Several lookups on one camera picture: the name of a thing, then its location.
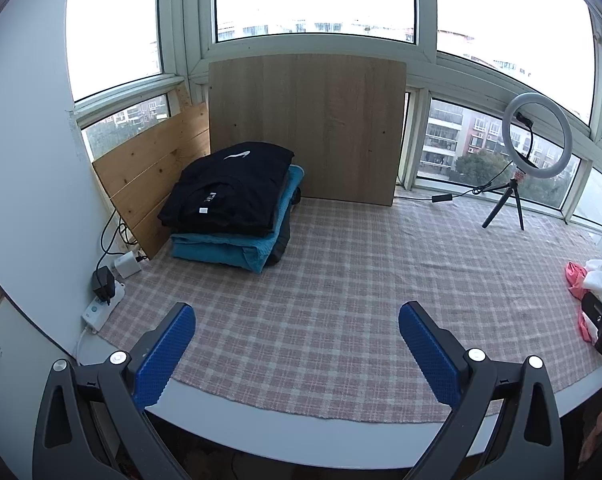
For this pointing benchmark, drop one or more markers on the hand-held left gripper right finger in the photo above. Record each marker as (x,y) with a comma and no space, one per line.
(428,355)

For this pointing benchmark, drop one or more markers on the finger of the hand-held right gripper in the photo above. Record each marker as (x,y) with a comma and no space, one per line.
(595,315)

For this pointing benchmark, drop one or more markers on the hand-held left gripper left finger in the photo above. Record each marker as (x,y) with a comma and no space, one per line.
(163,355)

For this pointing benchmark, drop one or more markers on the white button shirt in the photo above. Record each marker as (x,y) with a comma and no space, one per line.
(601,277)

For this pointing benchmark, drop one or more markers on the pink garment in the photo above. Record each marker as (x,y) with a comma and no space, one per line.
(576,280)

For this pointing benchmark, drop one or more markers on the white power strip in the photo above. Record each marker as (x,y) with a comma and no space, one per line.
(97,312)

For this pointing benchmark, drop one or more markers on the black power adapter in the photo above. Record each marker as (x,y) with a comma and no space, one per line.
(103,282)

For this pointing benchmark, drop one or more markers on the white charger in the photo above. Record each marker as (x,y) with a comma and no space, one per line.
(127,265)

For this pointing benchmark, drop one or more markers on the pink plaid blanket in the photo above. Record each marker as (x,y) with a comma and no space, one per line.
(341,280)

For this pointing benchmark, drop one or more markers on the folded teal garment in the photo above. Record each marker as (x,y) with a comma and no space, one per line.
(221,252)

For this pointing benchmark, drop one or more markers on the dark grey garment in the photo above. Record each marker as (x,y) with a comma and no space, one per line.
(281,240)

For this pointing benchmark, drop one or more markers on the folded black shirt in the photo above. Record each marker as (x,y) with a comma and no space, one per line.
(231,185)

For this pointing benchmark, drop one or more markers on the pine plank board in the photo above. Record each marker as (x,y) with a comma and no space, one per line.
(151,170)

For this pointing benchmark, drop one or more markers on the large light wooden board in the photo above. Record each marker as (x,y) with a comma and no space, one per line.
(306,120)

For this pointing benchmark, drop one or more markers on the white window frame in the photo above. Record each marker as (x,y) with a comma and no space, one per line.
(426,10)

